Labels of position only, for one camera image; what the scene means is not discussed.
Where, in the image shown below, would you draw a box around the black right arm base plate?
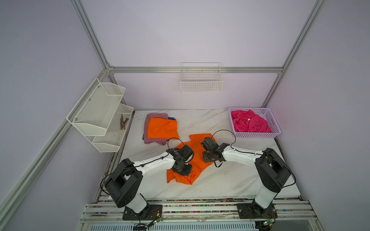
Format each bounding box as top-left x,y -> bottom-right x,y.
237,202 -> 278,219

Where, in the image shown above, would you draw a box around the white wire wall basket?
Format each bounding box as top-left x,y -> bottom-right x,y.
180,62 -> 224,93

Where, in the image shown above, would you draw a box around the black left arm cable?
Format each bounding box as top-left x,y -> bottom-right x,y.
99,137 -> 187,231

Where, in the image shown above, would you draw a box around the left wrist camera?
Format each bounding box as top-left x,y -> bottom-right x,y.
178,145 -> 194,163

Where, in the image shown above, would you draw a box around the white mesh lower shelf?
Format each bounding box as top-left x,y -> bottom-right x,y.
91,104 -> 134,153

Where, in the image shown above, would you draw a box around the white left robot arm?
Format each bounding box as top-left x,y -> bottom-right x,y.
101,145 -> 195,214

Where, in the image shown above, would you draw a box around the pink t-shirt in basket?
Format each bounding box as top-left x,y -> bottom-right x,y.
231,110 -> 272,133

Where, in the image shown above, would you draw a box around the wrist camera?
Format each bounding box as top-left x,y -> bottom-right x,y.
178,145 -> 194,163
201,137 -> 218,153

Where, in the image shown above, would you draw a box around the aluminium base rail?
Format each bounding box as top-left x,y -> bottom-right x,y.
75,180 -> 324,231

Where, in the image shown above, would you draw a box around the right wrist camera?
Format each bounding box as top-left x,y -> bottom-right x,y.
201,137 -> 218,153

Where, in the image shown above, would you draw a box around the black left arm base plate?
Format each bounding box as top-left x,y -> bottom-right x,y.
122,204 -> 163,221

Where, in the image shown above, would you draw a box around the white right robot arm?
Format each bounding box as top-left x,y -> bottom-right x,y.
201,139 -> 293,218

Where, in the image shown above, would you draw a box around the aluminium frame profile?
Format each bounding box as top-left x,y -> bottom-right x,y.
1,1 -> 326,229

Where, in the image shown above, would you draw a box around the wooden clothespins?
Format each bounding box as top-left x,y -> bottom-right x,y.
120,114 -> 129,130

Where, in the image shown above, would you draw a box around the white mesh upper shelf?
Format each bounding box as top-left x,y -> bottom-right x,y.
66,79 -> 125,136

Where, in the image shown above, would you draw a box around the orange t-shirt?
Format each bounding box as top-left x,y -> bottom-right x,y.
147,117 -> 179,140
167,133 -> 212,185

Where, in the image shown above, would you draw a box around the lilac perforated plastic basket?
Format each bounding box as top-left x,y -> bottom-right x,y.
228,107 -> 281,138

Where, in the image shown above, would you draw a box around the folded mauve t-shirt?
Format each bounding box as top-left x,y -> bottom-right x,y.
142,113 -> 168,146

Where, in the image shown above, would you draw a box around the folded orange t-shirt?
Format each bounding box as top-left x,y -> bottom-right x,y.
147,117 -> 179,140

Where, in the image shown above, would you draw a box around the white mesh shelf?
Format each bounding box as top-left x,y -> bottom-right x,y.
66,79 -> 125,136
91,104 -> 134,153

